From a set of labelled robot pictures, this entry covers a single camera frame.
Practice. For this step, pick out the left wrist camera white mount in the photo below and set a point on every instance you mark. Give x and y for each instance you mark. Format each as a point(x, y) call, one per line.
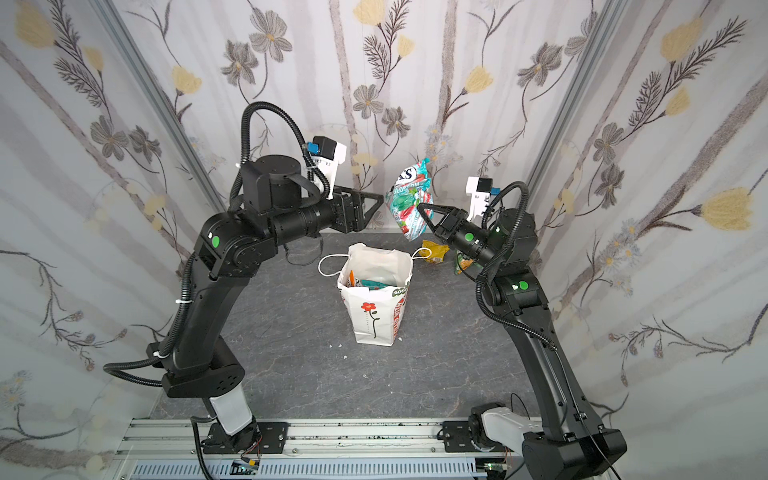
point(328, 155)

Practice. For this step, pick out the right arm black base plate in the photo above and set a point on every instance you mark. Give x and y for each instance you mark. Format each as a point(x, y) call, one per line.
point(462, 436)

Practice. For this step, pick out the left corner aluminium post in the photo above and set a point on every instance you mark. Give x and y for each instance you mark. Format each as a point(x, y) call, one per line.
point(186, 176)

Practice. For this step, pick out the green snack packet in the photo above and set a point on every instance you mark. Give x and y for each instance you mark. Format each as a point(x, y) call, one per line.
point(462, 263)

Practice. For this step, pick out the small green circuit board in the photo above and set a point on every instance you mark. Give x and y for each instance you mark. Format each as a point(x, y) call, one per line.
point(243, 469)

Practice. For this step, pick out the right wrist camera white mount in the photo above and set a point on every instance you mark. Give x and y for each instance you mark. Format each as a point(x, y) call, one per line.
point(481, 192)

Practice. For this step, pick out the yellow snack packet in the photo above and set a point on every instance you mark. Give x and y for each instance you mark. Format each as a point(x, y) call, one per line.
point(432, 252)

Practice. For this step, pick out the right corner aluminium post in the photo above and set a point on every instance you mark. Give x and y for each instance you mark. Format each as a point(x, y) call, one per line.
point(596, 45)

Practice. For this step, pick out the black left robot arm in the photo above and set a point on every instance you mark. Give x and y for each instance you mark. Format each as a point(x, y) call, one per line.
point(273, 205)

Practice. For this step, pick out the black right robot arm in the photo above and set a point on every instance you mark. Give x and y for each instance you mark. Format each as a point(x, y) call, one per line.
point(570, 440)

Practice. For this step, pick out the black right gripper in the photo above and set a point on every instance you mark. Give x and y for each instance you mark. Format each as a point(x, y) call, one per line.
point(451, 223)

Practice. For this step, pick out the white teal candy packet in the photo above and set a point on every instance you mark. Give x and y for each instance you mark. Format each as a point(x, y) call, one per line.
point(411, 188)

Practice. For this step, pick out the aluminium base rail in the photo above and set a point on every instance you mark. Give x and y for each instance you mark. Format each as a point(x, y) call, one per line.
point(155, 449)

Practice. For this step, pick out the corner aluminium post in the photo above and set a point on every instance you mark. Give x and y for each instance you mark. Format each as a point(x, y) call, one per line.
point(596, 45)
point(186, 176)

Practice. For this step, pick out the white paper bag red flower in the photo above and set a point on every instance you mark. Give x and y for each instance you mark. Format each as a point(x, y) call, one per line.
point(376, 306)

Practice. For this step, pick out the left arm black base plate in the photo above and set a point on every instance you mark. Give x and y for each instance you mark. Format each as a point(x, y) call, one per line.
point(255, 438)

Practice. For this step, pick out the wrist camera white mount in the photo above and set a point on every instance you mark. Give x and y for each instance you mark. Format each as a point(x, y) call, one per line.
point(328, 155)
point(481, 192)

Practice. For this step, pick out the white slotted cable duct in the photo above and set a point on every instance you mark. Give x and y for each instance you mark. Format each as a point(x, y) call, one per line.
point(382, 468)

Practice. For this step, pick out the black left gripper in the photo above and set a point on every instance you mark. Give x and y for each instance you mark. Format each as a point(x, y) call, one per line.
point(346, 209)

